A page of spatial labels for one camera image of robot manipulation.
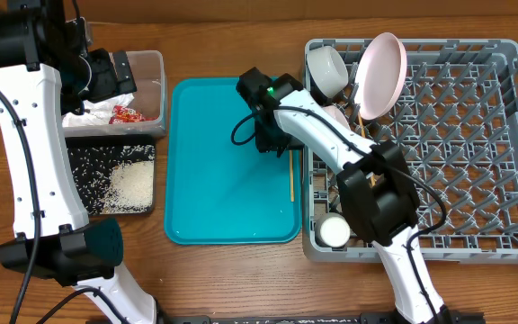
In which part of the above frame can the white tissue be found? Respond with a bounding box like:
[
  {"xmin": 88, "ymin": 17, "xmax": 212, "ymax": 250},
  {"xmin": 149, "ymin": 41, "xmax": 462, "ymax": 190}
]
[{"xmin": 62, "ymin": 94, "xmax": 134, "ymax": 127}]

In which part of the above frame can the red snack wrapper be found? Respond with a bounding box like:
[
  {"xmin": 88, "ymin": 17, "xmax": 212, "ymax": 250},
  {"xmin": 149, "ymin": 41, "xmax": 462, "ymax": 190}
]
[{"xmin": 109, "ymin": 105, "xmax": 147, "ymax": 124}]

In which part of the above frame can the pink shallow bowl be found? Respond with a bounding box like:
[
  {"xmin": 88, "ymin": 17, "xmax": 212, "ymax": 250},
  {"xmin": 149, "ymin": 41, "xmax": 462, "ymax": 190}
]
[{"xmin": 323, "ymin": 105, "xmax": 351, "ymax": 131}]

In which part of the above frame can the white bowl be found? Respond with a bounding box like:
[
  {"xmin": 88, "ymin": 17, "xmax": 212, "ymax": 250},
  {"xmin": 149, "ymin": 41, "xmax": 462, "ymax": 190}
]
[{"xmin": 306, "ymin": 46, "xmax": 349, "ymax": 98}]

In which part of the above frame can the wooden chopstick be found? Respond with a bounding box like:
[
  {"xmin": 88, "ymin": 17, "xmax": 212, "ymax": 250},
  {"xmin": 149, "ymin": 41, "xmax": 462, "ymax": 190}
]
[
  {"xmin": 357, "ymin": 112, "xmax": 376, "ymax": 187},
  {"xmin": 289, "ymin": 151, "xmax": 295, "ymax": 203}
]

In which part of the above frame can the rice pile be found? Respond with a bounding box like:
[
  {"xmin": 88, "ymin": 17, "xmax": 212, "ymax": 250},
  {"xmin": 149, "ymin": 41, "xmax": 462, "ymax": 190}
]
[{"xmin": 102, "ymin": 161, "xmax": 155, "ymax": 214}]

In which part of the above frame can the white paper cup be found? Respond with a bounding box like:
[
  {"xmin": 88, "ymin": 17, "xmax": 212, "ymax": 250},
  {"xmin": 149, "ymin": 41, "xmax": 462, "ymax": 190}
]
[{"xmin": 315, "ymin": 212, "xmax": 351, "ymax": 248}]

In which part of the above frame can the large white plate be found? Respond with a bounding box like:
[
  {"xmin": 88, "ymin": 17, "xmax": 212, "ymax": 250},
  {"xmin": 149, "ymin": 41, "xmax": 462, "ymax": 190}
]
[{"xmin": 353, "ymin": 32, "xmax": 407, "ymax": 121}]

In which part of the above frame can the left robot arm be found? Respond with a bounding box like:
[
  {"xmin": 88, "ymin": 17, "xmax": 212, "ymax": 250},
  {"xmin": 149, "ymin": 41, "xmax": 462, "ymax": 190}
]
[{"xmin": 0, "ymin": 0, "xmax": 165, "ymax": 323}]

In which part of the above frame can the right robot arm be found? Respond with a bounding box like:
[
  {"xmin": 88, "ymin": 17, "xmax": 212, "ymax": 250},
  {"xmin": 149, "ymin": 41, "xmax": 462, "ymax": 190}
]
[{"xmin": 236, "ymin": 67, "xmax": 451, "ymax": 323}]

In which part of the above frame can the grey dishwasher rack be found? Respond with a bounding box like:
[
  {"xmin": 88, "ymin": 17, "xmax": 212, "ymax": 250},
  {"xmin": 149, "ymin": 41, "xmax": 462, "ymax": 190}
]
[{"xmin": 300, "ymin": 38, "xmax": 518, "ymax": 265}]

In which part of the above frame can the clear plastic bin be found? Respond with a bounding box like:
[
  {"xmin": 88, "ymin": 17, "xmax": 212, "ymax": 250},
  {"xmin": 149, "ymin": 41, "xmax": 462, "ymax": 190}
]
[{"xmin": 64, "ymin": 50, "xmax": 167, "ymax": 138}]

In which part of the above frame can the teal plastic tray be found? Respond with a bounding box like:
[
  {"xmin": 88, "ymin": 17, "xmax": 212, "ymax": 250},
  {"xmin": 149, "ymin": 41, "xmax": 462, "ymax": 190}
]
[{"xmin": 164, "ymin": 77, "xmax": 302, "ymax": 245}]

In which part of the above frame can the black tray bin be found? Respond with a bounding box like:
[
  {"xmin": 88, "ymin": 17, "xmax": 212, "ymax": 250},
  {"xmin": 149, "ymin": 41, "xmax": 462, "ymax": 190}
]
[{"xmin": 66, "ymin": 135, "xmax": 156, "ymax": 216}]

